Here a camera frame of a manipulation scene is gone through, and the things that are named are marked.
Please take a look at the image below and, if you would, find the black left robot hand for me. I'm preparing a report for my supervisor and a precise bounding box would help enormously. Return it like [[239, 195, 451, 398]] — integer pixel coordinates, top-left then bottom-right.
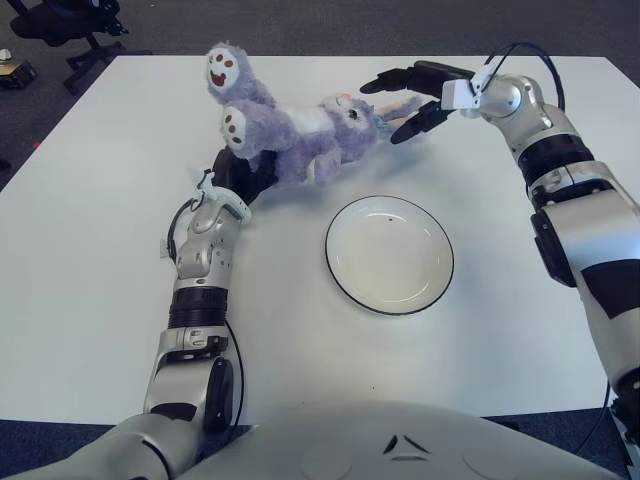
[[209, 147, 281, 206]]

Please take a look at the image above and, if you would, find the purple plush bunny doll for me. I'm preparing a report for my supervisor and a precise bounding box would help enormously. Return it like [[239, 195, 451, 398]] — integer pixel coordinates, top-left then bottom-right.
[[205, 42, 422, 189]]

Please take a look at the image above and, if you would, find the white plate with black rim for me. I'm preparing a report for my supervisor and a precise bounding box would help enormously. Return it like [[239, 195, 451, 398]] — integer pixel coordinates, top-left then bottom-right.
[[324, 195, 455, 316]]

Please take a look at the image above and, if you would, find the black office chair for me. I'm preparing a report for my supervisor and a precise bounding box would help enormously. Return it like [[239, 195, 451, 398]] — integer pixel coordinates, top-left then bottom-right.
[[12, 0, 154, 96]]

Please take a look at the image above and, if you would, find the small cardboard box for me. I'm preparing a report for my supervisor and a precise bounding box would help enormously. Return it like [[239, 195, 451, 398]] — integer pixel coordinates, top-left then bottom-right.
[[0, 49, 40, 92]]

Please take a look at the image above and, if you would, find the grey robot torso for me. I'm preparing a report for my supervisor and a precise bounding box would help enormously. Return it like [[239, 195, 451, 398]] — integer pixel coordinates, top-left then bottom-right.
[[174, 399, 621, 480]]

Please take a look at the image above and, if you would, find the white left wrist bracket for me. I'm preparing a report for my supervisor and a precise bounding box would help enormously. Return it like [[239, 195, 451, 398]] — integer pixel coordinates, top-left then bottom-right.
[[192, 167, 253, 226]]

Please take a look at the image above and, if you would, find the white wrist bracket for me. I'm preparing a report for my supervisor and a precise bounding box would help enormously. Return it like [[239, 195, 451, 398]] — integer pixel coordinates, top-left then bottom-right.
[[192, 167, 253, 226], [440, 64, 495, 119]]

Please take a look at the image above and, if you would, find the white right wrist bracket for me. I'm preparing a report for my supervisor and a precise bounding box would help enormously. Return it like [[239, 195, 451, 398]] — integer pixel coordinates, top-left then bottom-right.
[[440, 64, 495, 119]]

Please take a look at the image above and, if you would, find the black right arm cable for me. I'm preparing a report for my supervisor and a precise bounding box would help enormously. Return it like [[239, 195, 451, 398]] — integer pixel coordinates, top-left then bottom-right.
[[482, 42, 567, 112]]

